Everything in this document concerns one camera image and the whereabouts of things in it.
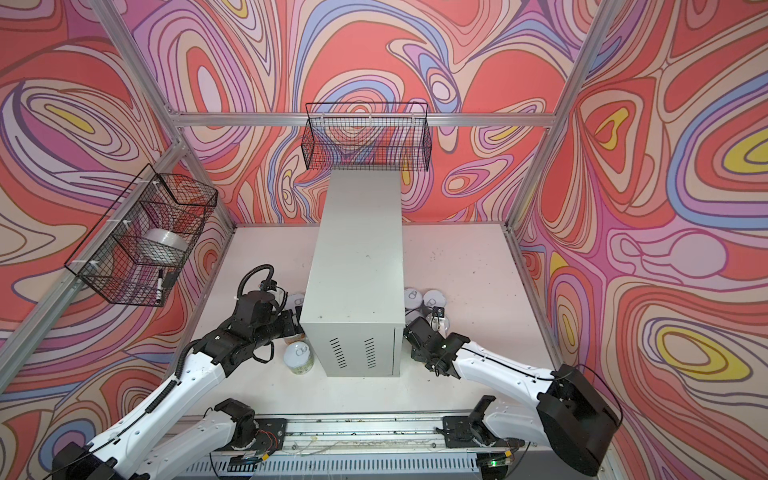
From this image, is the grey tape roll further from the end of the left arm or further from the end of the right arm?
the end of the right arm

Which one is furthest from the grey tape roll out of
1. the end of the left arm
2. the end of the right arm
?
the end of the right arm

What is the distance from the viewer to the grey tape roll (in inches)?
27.7
